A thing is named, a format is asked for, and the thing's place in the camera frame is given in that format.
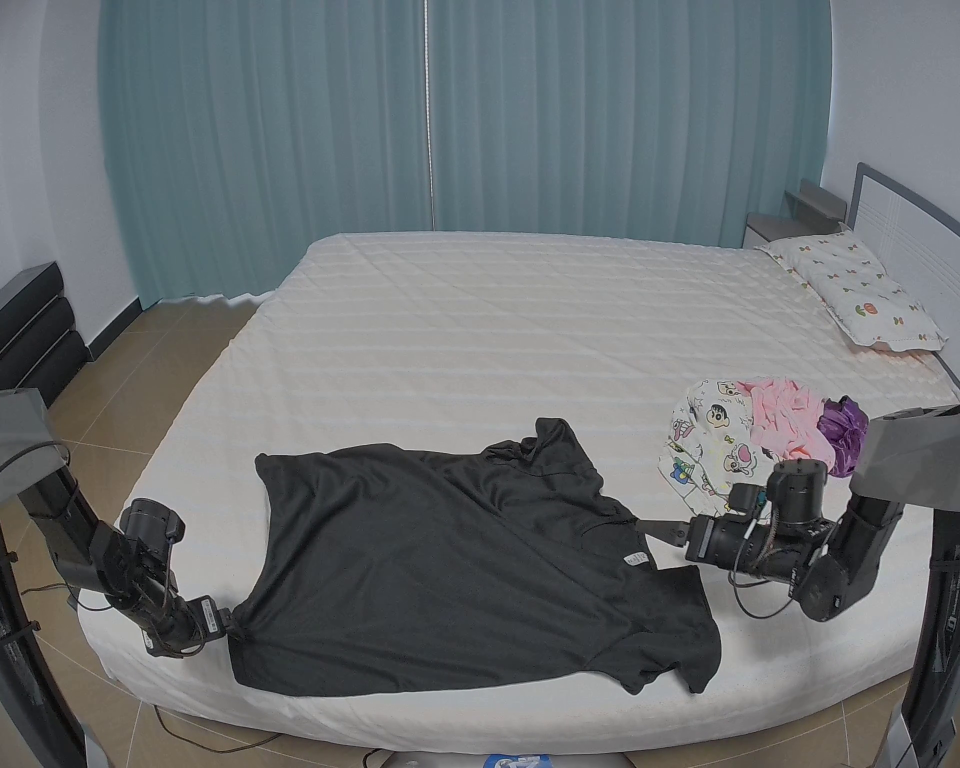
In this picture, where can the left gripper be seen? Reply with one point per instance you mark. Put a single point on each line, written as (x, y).
(184, 626)

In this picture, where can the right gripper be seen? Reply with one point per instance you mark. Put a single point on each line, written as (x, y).
(727, 547)

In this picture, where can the black T-shirt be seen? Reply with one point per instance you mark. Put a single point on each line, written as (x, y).
(450, 562)

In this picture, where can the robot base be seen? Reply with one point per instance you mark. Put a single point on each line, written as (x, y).
(397, 761)

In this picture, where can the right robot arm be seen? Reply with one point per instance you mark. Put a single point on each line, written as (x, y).
(847, 555)

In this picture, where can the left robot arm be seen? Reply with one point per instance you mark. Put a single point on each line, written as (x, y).
(82, 547)

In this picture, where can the white printed pyjama top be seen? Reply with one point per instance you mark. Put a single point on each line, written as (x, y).
(705, 442)

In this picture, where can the pink garment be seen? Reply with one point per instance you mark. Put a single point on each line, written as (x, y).
(787, 420)

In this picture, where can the purple garment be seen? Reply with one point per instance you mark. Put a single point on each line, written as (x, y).
(844, 435)

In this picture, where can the white printed pillow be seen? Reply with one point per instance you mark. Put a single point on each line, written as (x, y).
(855, 292)

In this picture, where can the dark grey chest of drawers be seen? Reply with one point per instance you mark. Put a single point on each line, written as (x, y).
(37, 337)

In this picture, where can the grey bedside table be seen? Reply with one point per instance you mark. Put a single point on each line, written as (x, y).
(787, 221)

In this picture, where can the blue-green curtain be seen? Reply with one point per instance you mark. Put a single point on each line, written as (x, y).
(262, 150)
(637, 112)

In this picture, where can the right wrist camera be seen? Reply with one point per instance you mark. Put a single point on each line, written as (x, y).
(745, 501)

